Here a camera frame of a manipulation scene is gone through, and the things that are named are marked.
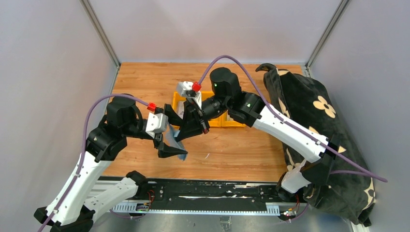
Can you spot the right yellow bin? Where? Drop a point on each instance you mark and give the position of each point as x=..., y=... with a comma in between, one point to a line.
x=232, y=124

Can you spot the middle yellow bin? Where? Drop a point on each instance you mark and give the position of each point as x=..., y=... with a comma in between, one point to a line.
x=212, y=108

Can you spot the black floral plush blanket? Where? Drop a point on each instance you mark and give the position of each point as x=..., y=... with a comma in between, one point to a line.
x=306, y=101

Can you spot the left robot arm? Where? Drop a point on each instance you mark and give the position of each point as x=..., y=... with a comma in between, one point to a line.
x=73, y=210

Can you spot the gold cards stack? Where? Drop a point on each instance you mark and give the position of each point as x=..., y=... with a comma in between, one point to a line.
x=228, y=118

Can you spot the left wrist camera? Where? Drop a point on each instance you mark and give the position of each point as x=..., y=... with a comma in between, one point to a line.
x=156, y=123

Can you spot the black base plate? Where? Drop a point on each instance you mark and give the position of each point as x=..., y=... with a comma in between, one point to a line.
x=179, y=196

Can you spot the aluminium frame rail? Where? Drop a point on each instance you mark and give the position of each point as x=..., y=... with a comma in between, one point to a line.
x=110, y=191

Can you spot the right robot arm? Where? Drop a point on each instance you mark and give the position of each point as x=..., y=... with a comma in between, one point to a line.
x=250, y=109

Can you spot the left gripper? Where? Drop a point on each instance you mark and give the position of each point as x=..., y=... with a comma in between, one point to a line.
x=165, y=150

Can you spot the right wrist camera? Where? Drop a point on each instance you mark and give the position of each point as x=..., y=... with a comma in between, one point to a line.
x=190, y=91

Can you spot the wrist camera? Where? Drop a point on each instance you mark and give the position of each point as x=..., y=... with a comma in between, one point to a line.
x=156, y=123
x=190, y=91

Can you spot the white grey cards stack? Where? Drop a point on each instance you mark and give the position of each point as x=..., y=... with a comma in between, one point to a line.
x=180, y=109

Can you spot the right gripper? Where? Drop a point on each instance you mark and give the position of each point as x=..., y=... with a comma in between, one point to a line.
x=194, y=122

